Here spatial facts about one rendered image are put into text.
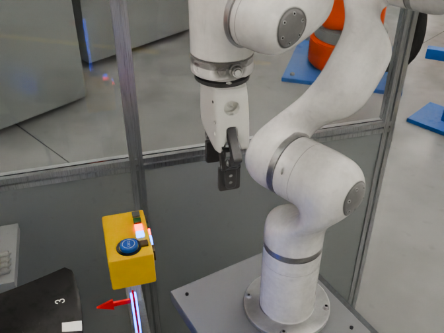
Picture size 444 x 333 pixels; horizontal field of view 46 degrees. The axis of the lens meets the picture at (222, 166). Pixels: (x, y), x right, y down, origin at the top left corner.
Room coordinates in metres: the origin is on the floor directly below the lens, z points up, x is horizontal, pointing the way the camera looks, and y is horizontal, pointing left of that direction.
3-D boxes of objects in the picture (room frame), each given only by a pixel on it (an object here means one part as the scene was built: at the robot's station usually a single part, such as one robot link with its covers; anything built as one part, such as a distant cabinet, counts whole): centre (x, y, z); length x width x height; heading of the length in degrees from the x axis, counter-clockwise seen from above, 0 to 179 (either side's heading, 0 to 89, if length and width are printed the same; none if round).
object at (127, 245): (0.86, 0.21, 1.08); 0.04 x 0.04 x 0.02
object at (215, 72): (0.65, 0.00, 1.60); 0.09 x 0.08 x 0.03; 15
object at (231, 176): (0.61, -0.01, 1.45); 0.03 x 0.03 x 0.07; 15
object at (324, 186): (0.76, -0.17, 1.27); 0.19 x 0.12 x 0.24; 44
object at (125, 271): (0.90, 0.22, 1.02); 0.16 x 0.10 x 0.11; 15
